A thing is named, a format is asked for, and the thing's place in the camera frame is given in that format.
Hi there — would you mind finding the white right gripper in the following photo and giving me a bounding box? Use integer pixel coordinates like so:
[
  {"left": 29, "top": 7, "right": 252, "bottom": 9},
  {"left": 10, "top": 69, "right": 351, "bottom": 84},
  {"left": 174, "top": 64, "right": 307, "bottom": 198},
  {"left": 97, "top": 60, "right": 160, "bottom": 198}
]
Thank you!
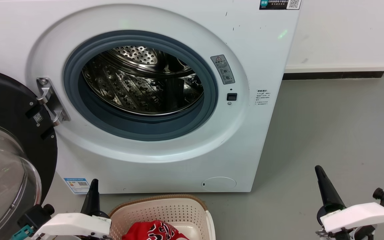
[{"left": 315, "top": 165, "right": 384, "bottom": 240}]

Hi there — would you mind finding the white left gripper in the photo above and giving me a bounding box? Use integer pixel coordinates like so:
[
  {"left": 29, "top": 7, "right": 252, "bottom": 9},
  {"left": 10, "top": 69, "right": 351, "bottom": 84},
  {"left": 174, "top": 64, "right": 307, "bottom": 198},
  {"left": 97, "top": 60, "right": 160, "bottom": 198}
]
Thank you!
[{"left": 32, "top": 179, "right": 112, "bottom": 240}]

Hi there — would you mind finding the red patterned garment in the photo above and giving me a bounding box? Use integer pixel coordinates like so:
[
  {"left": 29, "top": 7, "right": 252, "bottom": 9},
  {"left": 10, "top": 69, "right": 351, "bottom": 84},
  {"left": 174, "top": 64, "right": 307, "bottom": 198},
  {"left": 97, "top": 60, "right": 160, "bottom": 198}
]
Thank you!
[{"left": 122, "top": 220, "right": 190, "bottom": 240}]

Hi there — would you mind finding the cream perforated laundry basket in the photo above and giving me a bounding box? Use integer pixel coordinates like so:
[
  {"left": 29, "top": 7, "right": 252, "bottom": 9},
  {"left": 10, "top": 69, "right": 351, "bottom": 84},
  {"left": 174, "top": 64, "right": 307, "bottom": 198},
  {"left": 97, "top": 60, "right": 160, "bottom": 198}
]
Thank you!
[{"left": 108, "top": 194, "right": 216, "bottom": 240}]

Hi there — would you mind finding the black washing machine door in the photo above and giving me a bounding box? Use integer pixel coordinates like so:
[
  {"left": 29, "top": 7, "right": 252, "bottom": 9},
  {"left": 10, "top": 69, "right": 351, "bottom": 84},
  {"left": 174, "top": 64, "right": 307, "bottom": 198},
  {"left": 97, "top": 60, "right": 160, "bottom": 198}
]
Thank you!
[{"left": 0, "top": 67, "right": 58, "bottom": 240}]

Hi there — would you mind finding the blue energy label sticker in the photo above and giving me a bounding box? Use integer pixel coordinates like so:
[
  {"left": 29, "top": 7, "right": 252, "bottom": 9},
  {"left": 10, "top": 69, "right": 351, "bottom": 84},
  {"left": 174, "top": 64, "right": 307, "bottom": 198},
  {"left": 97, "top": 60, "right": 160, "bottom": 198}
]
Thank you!
[{"left": 63, "top": 177, "right": 90, "bottom": 195}]

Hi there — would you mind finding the white front-load washing machine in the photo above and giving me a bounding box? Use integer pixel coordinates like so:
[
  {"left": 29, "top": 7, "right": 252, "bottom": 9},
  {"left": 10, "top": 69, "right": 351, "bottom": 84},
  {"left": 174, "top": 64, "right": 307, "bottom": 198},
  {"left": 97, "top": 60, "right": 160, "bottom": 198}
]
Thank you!
[{"left": 0, "top": 0, "right": 301, "bottom": 194}]

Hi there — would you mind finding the grey rubber door gasket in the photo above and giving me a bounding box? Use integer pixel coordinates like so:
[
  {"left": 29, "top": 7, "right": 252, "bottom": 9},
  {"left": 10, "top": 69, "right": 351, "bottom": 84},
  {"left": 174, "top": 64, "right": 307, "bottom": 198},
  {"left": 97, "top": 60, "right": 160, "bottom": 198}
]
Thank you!
[{"left": 63, "top": 30, "right": 218, "bottom": 142}]

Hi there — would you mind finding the chrome door hinge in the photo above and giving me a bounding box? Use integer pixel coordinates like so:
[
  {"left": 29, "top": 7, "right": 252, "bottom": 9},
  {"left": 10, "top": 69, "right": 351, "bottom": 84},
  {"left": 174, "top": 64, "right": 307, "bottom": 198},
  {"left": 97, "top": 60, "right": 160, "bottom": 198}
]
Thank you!
[{"left": 36, "top": 77, "right": 71, "bottom": 126}]

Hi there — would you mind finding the round drain filter cover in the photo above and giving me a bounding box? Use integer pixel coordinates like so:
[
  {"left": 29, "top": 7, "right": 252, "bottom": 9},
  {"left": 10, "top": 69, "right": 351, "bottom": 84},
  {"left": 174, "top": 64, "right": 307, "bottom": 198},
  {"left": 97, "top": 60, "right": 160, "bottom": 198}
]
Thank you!
[{"left": 201, "top": 177, "right": 237, "bottom": 192}]

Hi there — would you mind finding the white text label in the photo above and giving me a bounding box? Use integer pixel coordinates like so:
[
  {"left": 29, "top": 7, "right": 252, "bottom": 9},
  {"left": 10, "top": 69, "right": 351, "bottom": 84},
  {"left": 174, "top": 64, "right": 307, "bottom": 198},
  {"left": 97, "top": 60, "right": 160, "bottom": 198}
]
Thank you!
[{"left": 256, "top": 89, "right": 272, "bottom": 106}]

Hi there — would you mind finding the perforated stainless steel drum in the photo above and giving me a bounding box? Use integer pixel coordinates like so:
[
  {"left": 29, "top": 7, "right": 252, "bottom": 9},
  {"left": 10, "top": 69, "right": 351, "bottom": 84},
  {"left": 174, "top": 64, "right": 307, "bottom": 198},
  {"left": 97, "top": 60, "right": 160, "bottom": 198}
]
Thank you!
[{"left": 81, "top": 46, "right": 204, "bottom": 116}]

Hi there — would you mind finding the grey warning label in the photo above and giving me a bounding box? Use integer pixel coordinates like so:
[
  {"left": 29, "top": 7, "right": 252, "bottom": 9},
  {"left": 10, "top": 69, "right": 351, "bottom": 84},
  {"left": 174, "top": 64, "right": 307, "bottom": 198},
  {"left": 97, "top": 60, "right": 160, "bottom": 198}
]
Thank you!
[{"left": 210, "top": 54, "right": 236, "bottom": 85}]

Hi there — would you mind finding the black QR code sticker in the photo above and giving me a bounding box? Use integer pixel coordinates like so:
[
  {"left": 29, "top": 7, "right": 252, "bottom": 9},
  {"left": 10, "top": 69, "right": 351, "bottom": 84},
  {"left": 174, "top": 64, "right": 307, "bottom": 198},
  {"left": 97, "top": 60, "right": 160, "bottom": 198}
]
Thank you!
[{"left": 259, "top": 0, "right": 301, "bottom": 10}]

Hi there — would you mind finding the teal cable connector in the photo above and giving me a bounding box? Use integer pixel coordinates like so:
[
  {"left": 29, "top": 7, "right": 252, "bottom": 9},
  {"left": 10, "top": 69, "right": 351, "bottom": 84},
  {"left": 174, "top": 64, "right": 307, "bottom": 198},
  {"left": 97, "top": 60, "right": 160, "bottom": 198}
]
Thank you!
[{"left": 11, "top": 225, "right": 32, "bottom": 240}]

